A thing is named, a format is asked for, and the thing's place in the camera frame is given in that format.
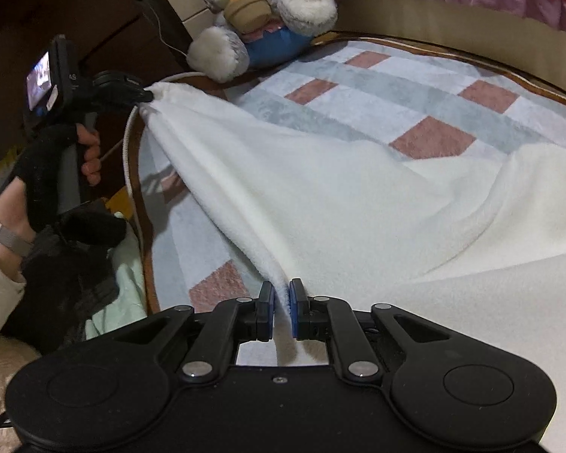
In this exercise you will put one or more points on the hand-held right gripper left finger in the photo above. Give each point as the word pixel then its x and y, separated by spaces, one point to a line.
pixel 266 312

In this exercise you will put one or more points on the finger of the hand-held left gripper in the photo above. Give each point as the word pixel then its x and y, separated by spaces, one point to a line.
pixel 139 93

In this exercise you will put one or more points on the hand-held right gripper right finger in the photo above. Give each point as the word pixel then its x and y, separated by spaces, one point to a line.
pixel 293 312

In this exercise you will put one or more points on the white fleece sweater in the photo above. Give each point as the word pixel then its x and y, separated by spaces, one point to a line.
pixel 358 207

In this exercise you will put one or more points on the person's left hand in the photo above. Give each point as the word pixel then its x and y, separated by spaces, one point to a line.
pixel 42 174

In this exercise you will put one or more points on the dark wooden cabinet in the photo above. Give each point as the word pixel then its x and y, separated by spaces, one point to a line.
pixel 52 0

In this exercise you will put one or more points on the light green garment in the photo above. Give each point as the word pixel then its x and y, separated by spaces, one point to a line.
pixel 122 288

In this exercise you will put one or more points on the grey plush rabbit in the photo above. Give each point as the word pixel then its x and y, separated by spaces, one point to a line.
pixel 264 4

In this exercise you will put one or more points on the grey mesh watch band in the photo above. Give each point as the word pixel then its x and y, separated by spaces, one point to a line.
pixel 4 236

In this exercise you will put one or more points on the checked floor rug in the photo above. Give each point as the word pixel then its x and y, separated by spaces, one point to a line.
pixel 339 89

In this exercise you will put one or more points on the dark cloth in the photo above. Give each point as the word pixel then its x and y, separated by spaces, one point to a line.
pixel 61 292

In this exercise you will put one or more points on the pink fluffy cloth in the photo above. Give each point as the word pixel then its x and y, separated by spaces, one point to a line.
pixel 0 377

